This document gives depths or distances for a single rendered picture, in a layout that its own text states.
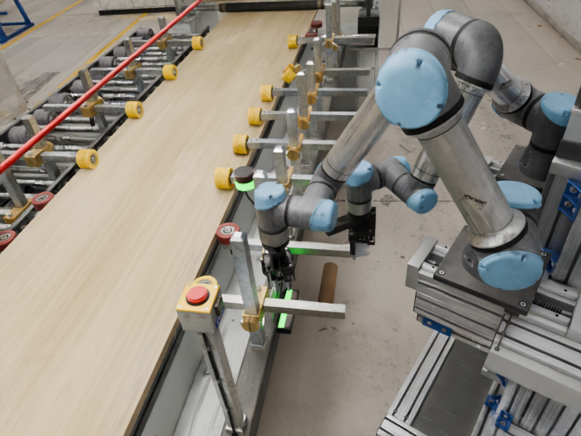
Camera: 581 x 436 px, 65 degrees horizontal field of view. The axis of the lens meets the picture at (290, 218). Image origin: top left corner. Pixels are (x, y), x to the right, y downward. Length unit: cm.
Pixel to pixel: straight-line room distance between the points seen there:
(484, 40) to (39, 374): 135
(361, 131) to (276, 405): 145
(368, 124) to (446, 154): 22
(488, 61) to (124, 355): 115
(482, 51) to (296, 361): 159
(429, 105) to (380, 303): 179
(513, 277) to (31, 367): 117
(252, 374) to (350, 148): 73
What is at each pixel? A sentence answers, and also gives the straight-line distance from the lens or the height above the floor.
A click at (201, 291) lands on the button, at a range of 92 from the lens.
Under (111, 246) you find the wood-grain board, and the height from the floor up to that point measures 90.
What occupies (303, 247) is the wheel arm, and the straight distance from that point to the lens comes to 151.
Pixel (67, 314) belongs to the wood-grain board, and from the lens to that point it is 148.
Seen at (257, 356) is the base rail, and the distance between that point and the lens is 145.
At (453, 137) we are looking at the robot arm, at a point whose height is 148.
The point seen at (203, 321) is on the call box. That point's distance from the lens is 92.
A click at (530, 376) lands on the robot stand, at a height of 93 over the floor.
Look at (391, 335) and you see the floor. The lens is 236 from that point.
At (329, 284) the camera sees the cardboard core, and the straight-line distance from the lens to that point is 245.
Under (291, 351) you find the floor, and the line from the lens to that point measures 230.
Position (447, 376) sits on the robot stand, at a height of 21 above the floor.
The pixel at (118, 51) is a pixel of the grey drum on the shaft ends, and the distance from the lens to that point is 369.
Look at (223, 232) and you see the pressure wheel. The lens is 155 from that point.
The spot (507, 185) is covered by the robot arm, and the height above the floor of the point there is 126.
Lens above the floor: 189
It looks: 39 degrees down
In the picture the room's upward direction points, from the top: 6 degrees counter-clockwise
